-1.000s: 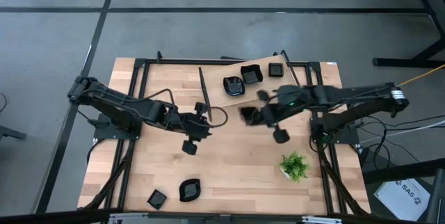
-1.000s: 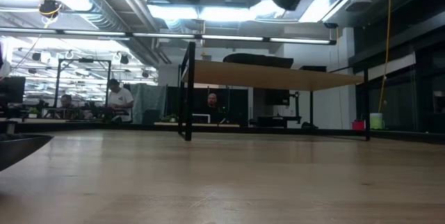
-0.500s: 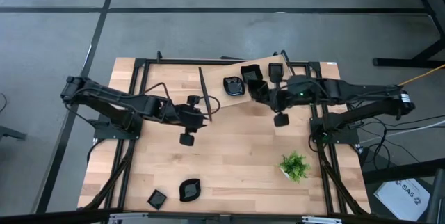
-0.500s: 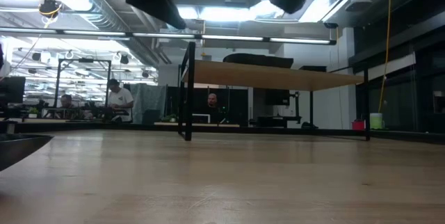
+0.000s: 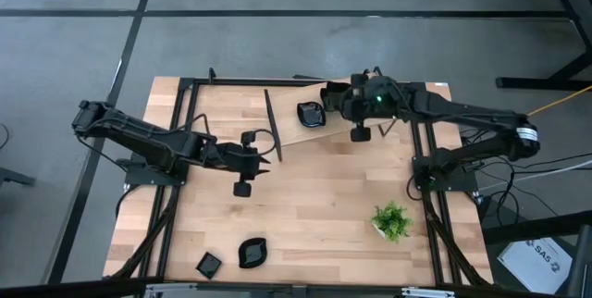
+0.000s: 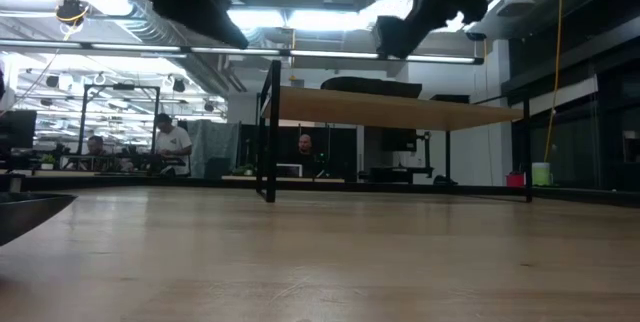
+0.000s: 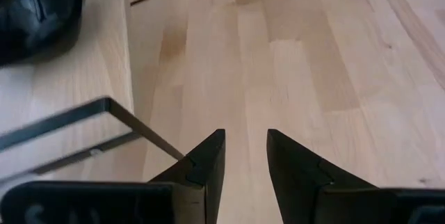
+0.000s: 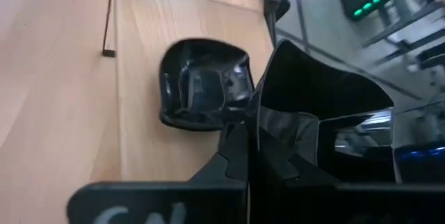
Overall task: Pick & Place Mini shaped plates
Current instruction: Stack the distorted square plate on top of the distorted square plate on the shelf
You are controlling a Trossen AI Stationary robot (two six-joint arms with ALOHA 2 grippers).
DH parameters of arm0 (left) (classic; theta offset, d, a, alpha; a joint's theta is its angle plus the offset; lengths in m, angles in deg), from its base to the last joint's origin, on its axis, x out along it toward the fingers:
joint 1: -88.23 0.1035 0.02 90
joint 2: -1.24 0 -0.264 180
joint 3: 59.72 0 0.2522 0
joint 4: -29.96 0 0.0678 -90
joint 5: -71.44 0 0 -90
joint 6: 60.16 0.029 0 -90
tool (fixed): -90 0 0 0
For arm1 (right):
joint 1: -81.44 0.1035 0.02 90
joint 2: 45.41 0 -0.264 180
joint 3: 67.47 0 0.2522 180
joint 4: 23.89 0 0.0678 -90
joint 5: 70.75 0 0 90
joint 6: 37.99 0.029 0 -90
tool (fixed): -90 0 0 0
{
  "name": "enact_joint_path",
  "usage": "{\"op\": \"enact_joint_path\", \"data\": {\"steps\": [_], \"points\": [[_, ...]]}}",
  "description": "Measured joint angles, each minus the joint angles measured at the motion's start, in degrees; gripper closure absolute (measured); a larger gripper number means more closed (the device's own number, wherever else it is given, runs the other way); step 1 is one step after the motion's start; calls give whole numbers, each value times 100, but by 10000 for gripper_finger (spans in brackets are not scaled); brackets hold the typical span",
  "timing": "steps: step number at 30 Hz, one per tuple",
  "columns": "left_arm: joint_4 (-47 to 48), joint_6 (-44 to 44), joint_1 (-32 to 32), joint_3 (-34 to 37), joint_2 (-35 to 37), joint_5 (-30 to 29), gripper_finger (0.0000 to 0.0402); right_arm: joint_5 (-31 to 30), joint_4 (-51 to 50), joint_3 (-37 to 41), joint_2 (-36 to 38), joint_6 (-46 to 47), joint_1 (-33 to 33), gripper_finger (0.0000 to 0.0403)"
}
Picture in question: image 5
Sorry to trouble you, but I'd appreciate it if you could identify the white printed sign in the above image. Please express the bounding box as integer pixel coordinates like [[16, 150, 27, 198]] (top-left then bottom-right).
[[497, 236, 574, 295]]

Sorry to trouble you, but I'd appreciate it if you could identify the small black square plate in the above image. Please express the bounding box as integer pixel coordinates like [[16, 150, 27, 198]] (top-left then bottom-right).
[[195, 251, 224, 280]]

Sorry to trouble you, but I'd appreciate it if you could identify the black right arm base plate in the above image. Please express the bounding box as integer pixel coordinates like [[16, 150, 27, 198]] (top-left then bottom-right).
[[413, 155, 479, 192]]

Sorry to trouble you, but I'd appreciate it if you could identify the white cable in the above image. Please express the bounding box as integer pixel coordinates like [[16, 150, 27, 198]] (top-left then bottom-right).
[[478, 158, 592, 192]]

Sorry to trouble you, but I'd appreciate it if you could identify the black metal beam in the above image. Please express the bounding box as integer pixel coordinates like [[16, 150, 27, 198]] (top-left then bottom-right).
[[480, 208, 592, 246]]

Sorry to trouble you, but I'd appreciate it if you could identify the black desk leg frame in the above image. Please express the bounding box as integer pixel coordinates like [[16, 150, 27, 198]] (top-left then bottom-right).
[[494, 0, 592, 93]]

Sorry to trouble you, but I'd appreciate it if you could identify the thick yellow extension cord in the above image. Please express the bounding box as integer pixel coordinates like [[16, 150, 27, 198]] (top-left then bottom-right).
[[526, 83, 592, 118]]

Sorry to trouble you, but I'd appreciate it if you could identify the wooden shelf black frame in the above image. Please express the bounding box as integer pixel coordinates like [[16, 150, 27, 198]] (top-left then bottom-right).
[[263, 71, 401, 164]]

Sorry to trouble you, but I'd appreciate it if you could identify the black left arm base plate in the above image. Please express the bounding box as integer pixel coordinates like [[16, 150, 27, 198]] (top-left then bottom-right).
[[124, 156, 189, 187]]

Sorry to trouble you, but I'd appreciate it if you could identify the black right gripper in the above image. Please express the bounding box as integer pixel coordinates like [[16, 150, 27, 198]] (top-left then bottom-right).
[[323, 71, 404, 144]]

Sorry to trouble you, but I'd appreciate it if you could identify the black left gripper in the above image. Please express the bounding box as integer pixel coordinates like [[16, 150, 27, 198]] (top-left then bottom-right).
[[215, 130, 272, 198]]

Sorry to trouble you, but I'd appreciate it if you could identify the grey furniture leg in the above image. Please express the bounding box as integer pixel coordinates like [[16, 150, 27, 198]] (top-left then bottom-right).
[[0, 166, 37, 189]]

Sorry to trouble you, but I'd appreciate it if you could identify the green plant white pot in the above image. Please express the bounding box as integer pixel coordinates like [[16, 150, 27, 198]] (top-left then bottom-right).
[[369, 200, 414, 244]]

